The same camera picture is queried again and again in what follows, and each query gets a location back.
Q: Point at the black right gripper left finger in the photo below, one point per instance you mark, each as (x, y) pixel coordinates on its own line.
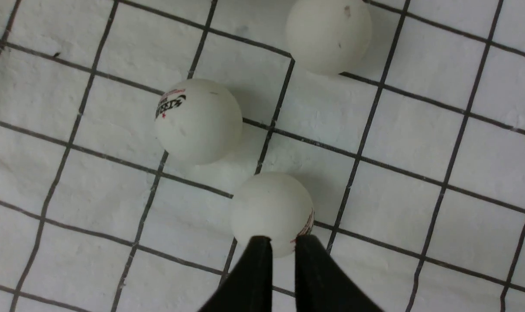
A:
(248, 288)

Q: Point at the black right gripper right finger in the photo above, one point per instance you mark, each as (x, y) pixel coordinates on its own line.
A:
(321, 285)

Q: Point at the white ball with red print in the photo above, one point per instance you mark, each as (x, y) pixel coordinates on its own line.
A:
(273, 205)

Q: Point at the white ball with black logo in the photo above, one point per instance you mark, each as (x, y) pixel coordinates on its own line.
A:
(198, 121)

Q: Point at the white black grid tablecloth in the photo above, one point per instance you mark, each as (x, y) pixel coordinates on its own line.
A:
(415, 160)

